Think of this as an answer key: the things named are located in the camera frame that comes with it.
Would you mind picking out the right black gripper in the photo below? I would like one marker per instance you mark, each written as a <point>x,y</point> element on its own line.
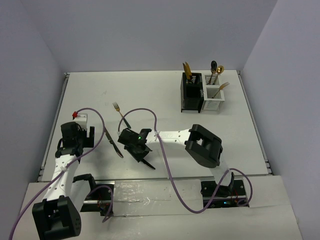
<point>137,157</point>

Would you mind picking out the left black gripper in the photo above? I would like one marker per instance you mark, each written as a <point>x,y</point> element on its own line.
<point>88,142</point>

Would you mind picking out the gold knife green handle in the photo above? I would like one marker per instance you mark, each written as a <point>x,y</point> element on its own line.
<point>148,164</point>
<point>189,70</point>
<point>186,73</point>

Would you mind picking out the white fork green handle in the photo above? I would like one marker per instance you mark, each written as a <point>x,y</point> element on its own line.
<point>221,87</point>

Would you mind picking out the gold spoon green handle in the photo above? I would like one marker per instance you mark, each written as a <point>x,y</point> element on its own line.
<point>220,69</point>

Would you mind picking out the black spoon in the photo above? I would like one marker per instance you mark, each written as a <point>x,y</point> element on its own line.
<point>213,69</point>

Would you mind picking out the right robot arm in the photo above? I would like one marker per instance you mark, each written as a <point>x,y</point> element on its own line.
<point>203,146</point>

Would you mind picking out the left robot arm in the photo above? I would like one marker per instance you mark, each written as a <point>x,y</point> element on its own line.
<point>57,216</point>

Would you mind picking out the black steak knife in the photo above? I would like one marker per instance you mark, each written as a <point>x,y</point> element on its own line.
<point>108,136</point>

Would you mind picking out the silver tape sheet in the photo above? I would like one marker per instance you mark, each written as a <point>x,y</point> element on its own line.
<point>156,197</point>

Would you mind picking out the black utensil container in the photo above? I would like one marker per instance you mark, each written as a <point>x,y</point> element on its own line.
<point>191,92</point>

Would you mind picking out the white utensil container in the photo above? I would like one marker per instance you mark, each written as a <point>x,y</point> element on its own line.
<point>209,91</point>

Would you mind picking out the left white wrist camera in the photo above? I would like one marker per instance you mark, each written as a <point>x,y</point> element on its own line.
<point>81,119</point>

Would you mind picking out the gold fork green handle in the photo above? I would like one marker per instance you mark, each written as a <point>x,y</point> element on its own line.
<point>117,108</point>

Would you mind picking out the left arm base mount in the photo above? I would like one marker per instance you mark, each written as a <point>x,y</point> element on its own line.
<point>100,200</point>

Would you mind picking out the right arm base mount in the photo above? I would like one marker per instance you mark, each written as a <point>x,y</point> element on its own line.
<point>224,198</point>

